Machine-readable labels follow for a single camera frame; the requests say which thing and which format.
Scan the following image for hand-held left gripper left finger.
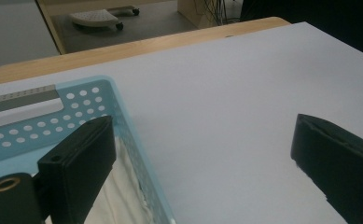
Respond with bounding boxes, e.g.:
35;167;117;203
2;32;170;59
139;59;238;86
37;115;118;224

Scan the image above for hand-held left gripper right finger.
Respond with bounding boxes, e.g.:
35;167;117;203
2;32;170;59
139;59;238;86
289;113;363;224

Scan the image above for white cloth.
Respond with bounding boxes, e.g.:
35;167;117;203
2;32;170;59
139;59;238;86
82;135;155;224

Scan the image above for light blue perforated plastic basket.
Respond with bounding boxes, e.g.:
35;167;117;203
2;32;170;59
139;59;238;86
0;75;177;224

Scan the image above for light wooden table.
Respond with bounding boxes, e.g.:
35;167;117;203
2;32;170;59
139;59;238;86
0;16;292;87

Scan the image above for black curtain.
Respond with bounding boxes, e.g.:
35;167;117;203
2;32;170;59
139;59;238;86
239;0;363;61

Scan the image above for white cabinet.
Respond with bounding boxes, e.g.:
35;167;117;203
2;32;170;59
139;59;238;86
0;0;61;71

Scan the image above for white wheeled stand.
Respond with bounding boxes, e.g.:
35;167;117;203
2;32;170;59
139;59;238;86
68;5;141;32

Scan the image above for bundle of hanging cables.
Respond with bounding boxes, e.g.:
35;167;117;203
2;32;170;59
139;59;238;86
194;0;243;26

